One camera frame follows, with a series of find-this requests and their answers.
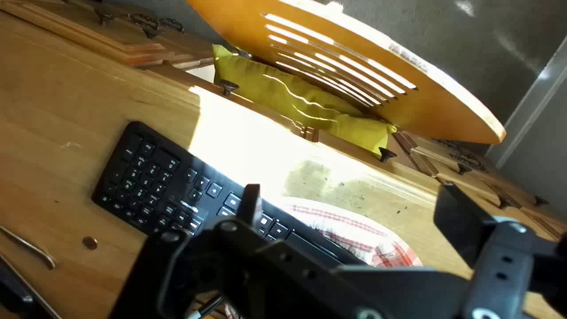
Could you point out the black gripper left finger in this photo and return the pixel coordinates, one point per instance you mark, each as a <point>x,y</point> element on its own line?
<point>250,205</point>

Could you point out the wooden roll-top desk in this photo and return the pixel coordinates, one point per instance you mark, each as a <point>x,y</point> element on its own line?
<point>53,135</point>

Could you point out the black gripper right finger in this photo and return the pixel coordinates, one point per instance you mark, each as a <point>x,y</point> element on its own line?
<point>463,222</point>

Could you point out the silver metal utensil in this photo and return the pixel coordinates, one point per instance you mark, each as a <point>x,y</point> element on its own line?
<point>29,244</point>

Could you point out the black computer keyboard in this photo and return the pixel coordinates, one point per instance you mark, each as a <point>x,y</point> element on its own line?
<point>153,178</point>

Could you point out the small round brown disc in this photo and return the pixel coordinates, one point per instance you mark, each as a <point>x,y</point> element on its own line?
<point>89,242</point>

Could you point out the wooden chair with slotted back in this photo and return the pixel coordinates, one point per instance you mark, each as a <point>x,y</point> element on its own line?
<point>431,100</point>

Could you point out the red white checked cloth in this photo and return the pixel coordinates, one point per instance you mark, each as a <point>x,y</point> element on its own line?
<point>355,228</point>

